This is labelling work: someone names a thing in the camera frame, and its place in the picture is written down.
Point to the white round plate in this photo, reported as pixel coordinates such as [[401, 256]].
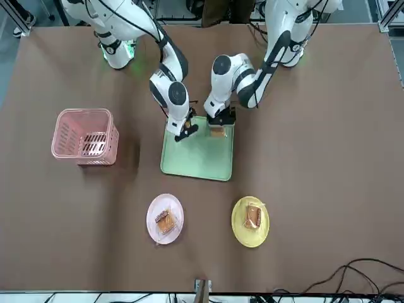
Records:
[[151, 221]]

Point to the green rectangular tray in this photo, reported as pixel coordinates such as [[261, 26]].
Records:
[[195, 161]]

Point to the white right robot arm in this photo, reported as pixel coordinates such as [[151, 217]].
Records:
[[176, 94]]

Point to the yellow round plate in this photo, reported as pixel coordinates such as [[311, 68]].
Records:
[[240, 233]]

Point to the clear-wrapped bread pack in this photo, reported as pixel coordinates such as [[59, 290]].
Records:
[[217, 132], [165, 221], [252, 217]]

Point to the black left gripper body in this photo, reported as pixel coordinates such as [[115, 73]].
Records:
[[224, 117]]

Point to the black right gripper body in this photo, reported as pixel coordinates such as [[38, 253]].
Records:
[[190, 118]]

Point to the aluminium frame rail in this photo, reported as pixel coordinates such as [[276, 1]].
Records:
[[389, 14], [15, 19]]

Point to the person's foot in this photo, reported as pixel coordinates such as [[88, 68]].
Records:
[[30, 19], [19, 32]]

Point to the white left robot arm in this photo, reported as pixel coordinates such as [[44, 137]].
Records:
[[224, 82]]

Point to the aluminium frame post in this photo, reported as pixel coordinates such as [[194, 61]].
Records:
[[202, 290]]

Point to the small pink slotted basket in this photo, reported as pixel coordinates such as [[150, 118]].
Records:
[[67, 139]]

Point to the person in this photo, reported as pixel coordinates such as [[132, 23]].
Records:
[[217, 12]]

